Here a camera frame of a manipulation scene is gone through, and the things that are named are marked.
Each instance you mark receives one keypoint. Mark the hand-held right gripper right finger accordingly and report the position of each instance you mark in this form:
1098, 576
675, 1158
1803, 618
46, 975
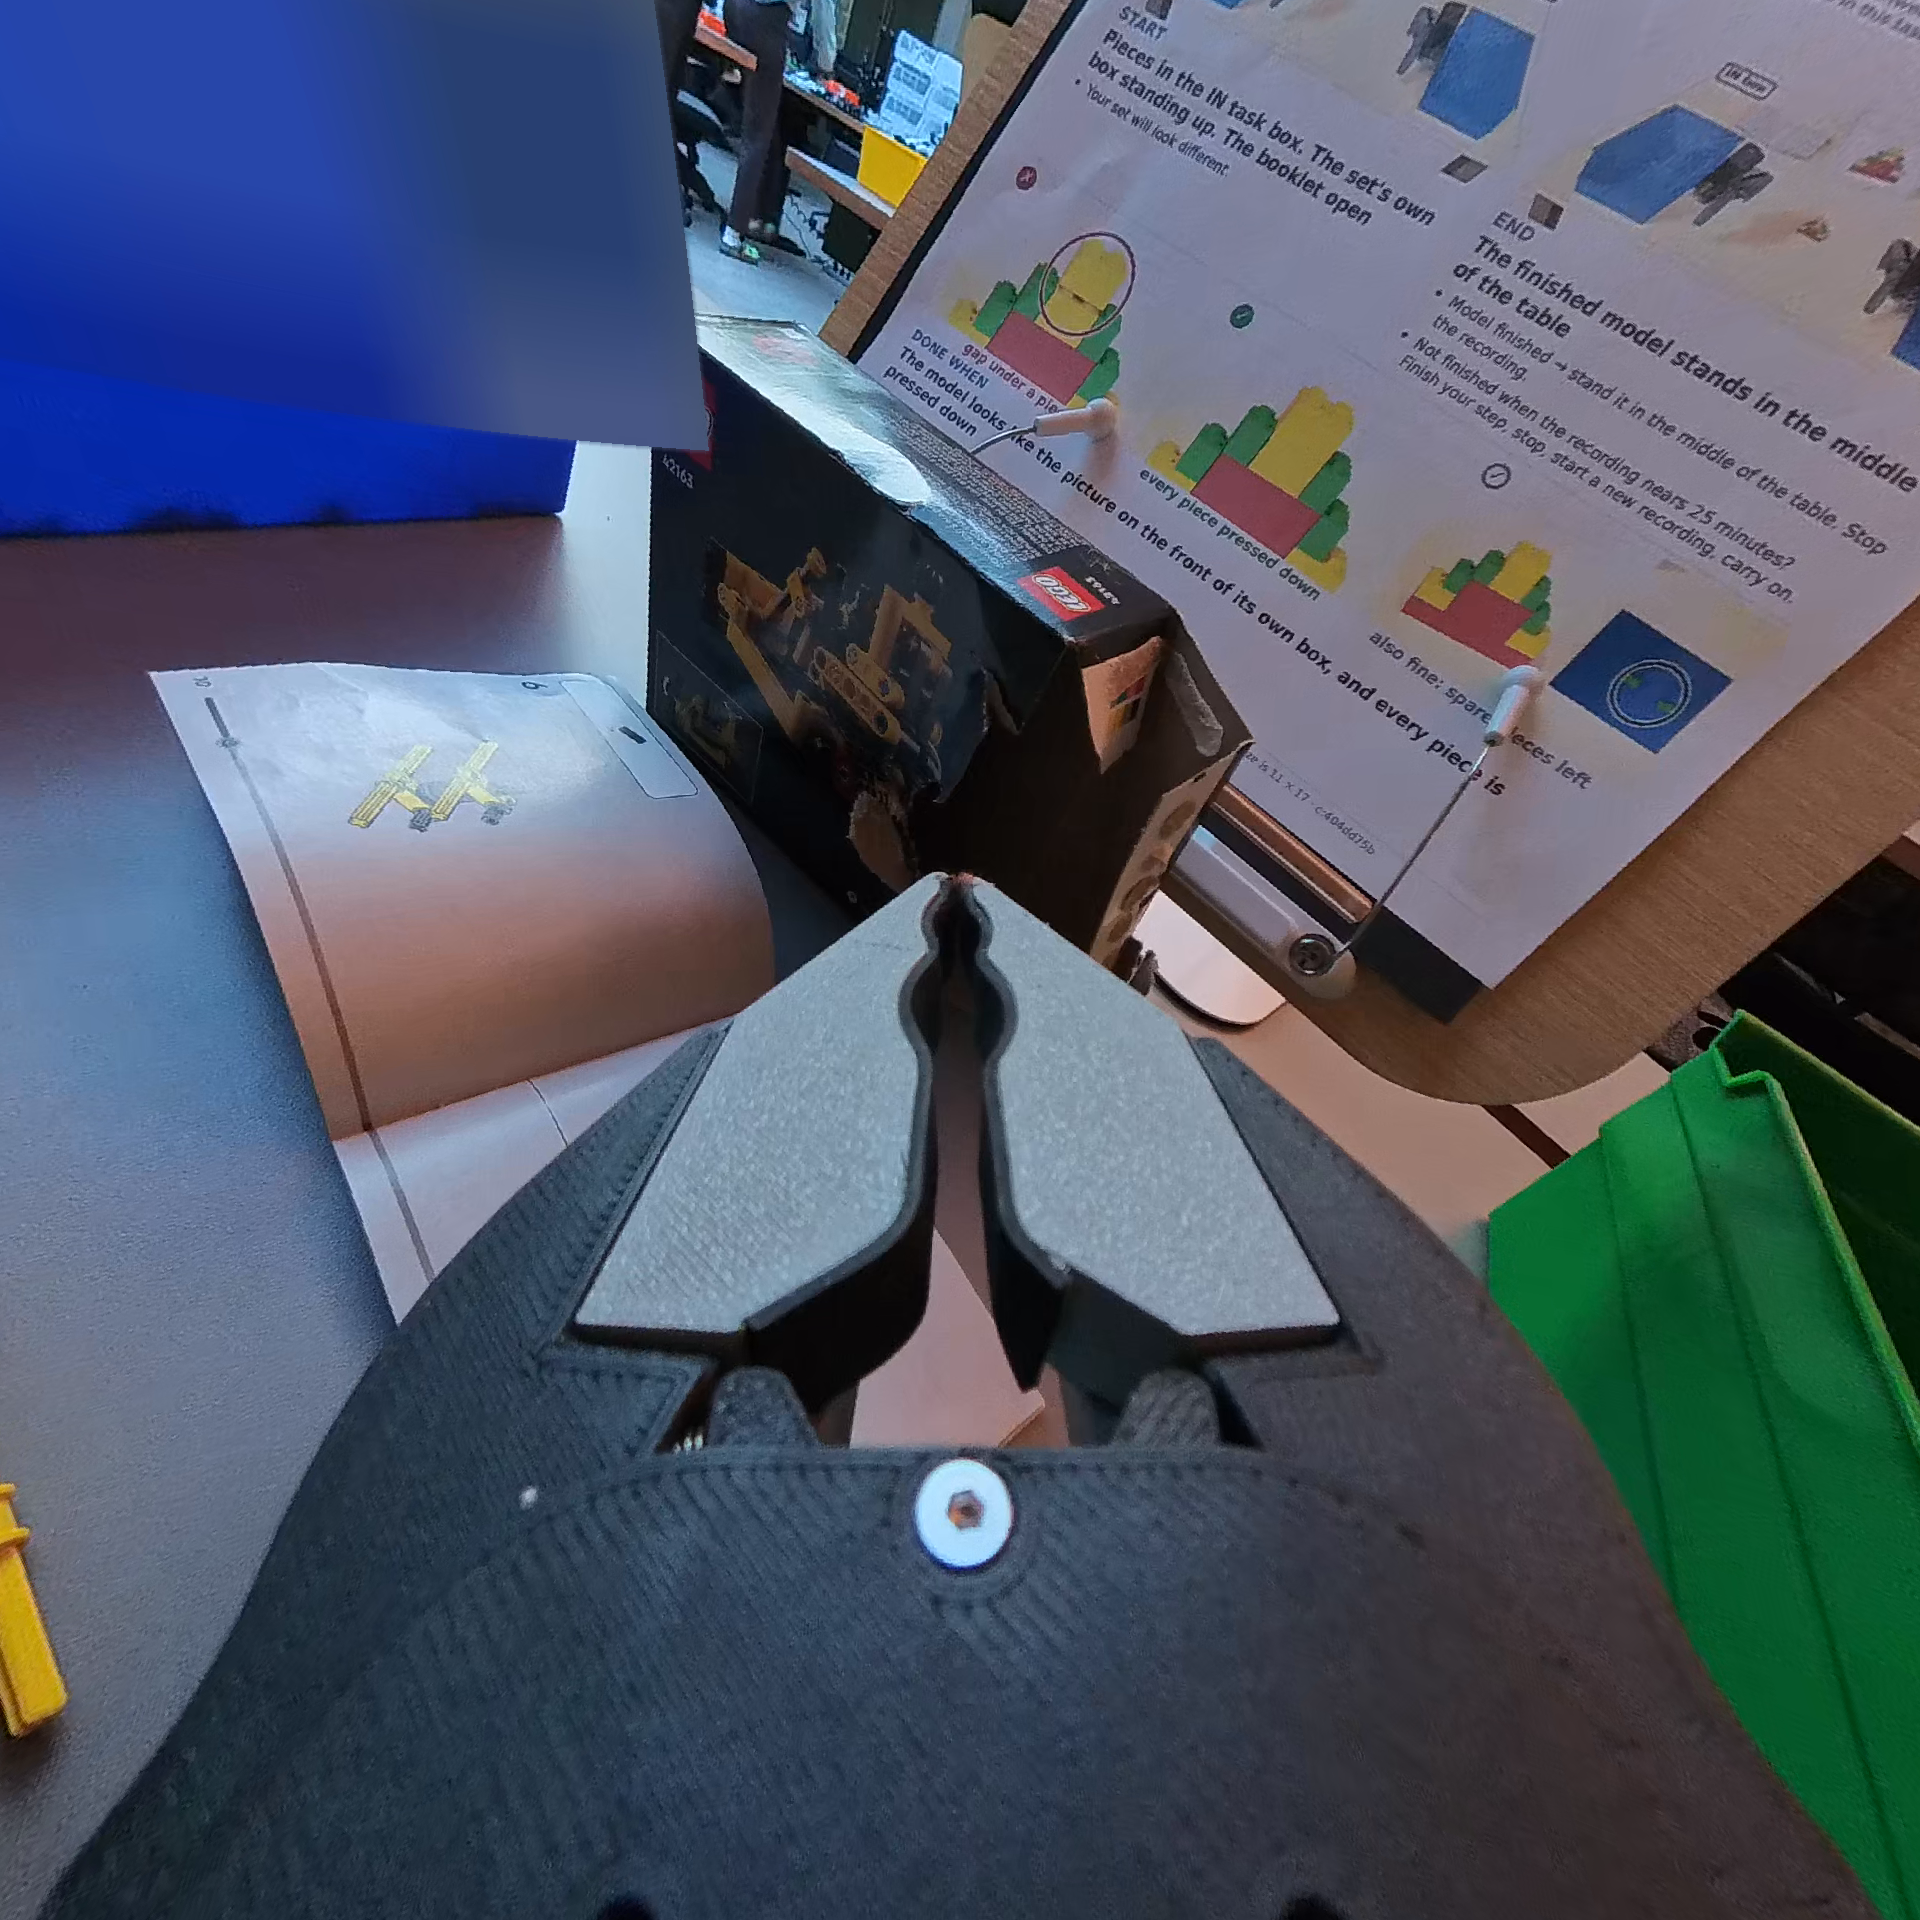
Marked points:
1154, 1172

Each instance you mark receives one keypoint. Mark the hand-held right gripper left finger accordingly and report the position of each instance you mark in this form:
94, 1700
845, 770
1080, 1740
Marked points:
780, 1156

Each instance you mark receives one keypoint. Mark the black toy set box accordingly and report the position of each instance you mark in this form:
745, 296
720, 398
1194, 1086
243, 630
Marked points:
900, 661

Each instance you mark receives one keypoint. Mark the open instruction booklet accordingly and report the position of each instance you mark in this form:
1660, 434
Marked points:
494, 885

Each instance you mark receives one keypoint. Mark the wooden sheet stand board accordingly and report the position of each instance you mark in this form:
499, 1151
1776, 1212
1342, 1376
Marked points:
1694, 930

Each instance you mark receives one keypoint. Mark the green plastic bin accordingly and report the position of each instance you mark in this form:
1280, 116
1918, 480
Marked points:
1724, 1394

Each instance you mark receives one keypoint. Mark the printed instruction sheet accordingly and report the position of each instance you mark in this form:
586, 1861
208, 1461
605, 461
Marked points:
1440, 422

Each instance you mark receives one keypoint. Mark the blue plastic bin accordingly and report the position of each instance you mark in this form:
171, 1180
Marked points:
269, 452

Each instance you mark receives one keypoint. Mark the yellow toy beam piece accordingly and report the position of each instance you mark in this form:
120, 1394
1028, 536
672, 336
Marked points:
19, 1622

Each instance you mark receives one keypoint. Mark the yellow storage bin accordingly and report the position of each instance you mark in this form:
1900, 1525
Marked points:
888, 164

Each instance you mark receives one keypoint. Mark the black office chair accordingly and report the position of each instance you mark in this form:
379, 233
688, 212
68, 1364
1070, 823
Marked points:
693, 143

